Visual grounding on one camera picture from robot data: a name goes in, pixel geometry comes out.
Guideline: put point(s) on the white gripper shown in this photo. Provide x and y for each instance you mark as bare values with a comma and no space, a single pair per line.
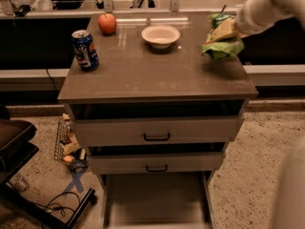
249,20

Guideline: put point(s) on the green rice chip bag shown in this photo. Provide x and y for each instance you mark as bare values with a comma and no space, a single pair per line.
225,48

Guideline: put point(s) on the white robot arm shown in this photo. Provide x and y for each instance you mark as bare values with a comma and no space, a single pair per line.
289,208

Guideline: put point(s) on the grey drawer cabinet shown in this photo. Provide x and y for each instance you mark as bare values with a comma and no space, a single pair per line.
135,80

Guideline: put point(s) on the middle drawer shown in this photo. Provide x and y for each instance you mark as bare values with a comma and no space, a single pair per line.
161,163

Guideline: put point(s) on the top drawer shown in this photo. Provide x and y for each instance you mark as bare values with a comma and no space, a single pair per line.
150,131

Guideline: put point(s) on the open bottom drawer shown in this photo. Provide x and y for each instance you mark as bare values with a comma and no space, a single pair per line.
157,201

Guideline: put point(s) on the white bowl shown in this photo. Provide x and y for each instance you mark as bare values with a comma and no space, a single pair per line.
160,36

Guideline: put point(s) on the red apple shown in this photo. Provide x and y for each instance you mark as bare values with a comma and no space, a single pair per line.
107,23

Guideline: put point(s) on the blue pepsi can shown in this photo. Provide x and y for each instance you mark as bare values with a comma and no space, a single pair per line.
85,52

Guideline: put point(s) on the black cart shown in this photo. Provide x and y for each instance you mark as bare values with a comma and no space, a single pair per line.
15,151

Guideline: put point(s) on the wire basket with snacks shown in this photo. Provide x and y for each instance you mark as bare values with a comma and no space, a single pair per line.
67,149

